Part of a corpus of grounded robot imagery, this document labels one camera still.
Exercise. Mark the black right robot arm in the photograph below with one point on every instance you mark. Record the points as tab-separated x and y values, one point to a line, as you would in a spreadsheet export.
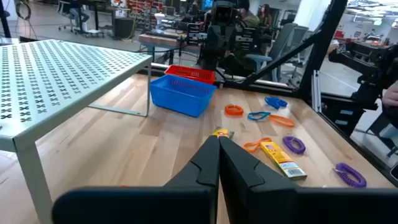
216	43

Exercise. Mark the silver aluminium bar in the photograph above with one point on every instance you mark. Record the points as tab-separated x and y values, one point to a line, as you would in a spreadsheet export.
316	90

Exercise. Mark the white office chair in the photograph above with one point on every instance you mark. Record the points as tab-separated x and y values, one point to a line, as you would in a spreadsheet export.
90	31

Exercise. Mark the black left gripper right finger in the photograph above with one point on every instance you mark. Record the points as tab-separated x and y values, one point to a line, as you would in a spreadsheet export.
264	202

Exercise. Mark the black cabinet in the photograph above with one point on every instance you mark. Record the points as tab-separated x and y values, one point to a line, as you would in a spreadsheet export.
123	28

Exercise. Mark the blue rubber band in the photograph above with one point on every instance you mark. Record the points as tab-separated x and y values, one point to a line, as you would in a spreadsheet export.
248	116

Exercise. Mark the wooden workbench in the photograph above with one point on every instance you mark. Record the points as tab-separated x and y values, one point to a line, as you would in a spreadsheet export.
158	40

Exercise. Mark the pale green perforated metal shelf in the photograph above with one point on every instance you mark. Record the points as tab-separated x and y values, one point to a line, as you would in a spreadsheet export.
46	77

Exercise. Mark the background black robot rig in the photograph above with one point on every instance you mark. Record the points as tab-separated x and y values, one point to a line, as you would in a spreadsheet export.
367	65

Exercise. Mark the red storage bins rack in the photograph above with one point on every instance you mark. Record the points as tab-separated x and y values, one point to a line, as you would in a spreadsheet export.
146	6

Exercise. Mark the grey office chair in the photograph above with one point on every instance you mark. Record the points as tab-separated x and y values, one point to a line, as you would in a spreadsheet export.
286	40

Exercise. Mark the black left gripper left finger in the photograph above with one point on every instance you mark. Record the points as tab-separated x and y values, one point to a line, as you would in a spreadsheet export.
186	202

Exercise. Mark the orange rubber band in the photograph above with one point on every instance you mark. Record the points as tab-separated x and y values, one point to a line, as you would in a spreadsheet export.
287	124
247	145

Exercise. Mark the red plastic basket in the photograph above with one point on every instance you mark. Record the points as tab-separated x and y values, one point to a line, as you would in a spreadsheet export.
192	73

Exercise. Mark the person's hand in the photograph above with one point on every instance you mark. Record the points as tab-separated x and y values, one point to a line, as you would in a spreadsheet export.
391	96

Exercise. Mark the blue plastic basket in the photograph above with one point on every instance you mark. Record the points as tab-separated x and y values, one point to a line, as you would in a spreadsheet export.
180	96

